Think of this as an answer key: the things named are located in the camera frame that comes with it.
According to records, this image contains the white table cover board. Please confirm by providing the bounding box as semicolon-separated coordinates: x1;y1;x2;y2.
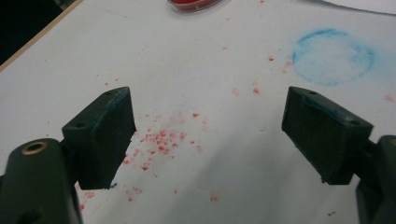
0;0;396;224

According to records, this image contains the wooden table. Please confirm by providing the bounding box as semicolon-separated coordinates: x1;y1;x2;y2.
0;0;84;74

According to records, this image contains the round red ink pad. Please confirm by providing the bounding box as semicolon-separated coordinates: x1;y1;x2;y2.
166;0;232;14

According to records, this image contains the white paper sheet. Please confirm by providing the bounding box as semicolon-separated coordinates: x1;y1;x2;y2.
298;0;396;16

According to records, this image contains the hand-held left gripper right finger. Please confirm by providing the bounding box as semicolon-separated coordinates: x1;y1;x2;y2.
281;86;375;186

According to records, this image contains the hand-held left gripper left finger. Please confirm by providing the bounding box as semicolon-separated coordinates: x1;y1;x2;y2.
61;86;137;191

